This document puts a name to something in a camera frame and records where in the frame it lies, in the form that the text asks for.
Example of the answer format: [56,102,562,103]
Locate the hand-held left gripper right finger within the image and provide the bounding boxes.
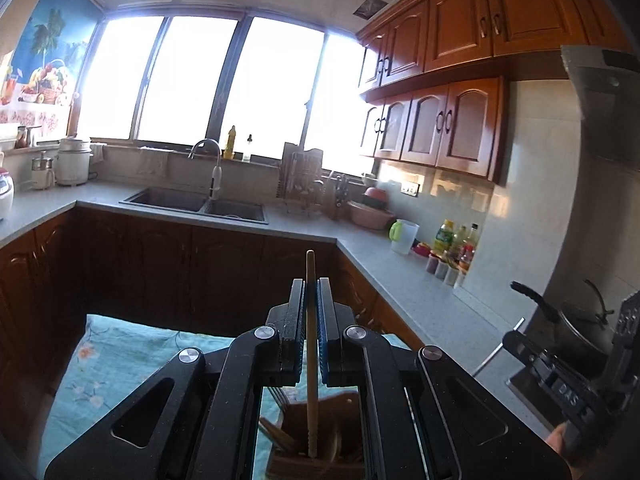
[316,278,571,480]

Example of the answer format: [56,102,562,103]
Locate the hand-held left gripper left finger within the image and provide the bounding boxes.
[44,280,306,480]

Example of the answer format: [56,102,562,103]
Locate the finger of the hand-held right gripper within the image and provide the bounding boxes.
[502,329,593,412]

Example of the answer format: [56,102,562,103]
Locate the wooden utensil holder box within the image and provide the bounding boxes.
[257,392,368,480]

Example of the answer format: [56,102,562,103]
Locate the knife block with utensils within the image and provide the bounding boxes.
[325,172,351,221]

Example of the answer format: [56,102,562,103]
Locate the person's right hand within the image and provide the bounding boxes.
[546,422,572,465]

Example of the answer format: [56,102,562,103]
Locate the metal fork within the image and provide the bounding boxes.
[264,385,293,409]

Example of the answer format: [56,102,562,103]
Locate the grey kitchen countertop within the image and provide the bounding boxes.
[0,180,556,441]

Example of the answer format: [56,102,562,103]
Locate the pink plastic basin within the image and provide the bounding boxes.
[347,200,396,231]

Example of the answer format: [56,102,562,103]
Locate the metal dish rack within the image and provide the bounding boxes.
[275,142,327,219]

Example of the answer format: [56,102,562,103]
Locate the pink bowl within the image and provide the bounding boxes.
[362,186,391,209]

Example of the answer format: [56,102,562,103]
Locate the yellow-green oil bottle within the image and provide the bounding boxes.
[432,219,457,257]

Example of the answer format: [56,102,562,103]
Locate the teal floral tablecloth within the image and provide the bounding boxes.
[40,312,416,480]

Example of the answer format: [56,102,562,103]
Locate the wooden cutting board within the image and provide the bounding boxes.
[282,142,325,183]

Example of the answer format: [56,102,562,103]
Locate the chrome kitchen faucet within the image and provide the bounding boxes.
[187,138,223,201]

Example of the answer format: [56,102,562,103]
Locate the double kitchen sink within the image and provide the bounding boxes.
[119,186,269,225]

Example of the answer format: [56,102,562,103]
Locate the beige dish towel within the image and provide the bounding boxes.
[137,147,170,179]

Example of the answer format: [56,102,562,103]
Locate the grey range hood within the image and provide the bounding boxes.
[560,45,640,127]

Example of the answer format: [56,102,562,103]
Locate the large kitchen window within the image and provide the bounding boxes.
[75,7,377,176]

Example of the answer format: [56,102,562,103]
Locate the white rice cooker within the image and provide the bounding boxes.
[55,135,95,186]

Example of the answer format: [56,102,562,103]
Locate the white blender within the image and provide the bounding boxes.
[31,152,55,191]

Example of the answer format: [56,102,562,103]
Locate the white and red appliance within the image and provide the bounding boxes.
[0,166,15,221]

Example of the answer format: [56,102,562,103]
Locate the ceiling vent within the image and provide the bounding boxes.
[352,0,389,17]

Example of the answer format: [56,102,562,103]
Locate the metal pot with black handle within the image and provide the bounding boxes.
[510,280,626,379]

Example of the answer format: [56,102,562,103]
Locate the white pitcher with green handle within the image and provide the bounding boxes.
[390,219,420,255]

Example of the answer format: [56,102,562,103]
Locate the wooden wall cabinets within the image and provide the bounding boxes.
[358,76,511,186]
[357,0,632,90]

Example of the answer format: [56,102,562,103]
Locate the fruit and palm wall poster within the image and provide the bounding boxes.
[0,0,102,142]

